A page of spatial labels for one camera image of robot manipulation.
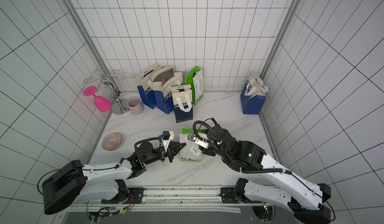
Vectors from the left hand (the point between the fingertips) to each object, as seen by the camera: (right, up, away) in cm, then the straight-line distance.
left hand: (183, 145), depth 74 cm
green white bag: (+6, +37, +19) cm, 42 cm away
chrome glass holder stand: (-51, +19, +33) cm, 64 cm away
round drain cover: (-46, -2, +16) cm, 48 cm away
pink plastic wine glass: (-52, +21, +16) cm, 58 cm away
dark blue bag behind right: (+43, +27, +19) cm, 55 cm away
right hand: (+9, +9, -7) cm, 15 cm away
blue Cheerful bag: (-14, +36, +16) cm, 42 cm away
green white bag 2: (+4, -2, -3) cm, 5 cm away
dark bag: (-2, +22, +11) cm, 25 cm away
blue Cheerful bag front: (-26, +32, +20) cm, 46 cm away
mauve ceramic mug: (-36, +20, +29) cm, 51 cm away
